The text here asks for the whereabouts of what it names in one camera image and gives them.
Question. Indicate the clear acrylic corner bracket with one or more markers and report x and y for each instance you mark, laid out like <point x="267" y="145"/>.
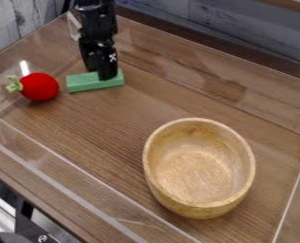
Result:
<point x="74" y="26"/>

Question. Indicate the light wooden bowl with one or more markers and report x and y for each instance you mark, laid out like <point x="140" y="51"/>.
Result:
<point x="199" y="166"/>

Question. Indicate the green rectangular block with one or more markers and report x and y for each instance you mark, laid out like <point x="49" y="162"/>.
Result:
<point x="89" y="81"/>

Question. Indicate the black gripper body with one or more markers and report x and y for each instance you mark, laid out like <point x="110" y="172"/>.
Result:
<point x="98" y="23"/>

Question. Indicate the black metal table leg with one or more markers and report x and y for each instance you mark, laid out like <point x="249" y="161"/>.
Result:
<point x="26" y="227"/>

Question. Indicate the red plush tomato toy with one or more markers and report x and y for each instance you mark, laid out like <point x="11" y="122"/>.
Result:
<point x="38" y="86"/>

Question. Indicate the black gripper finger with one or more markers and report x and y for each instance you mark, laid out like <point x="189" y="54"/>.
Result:
<point x="106" y="62"/>
<point x="88" y="55"/>

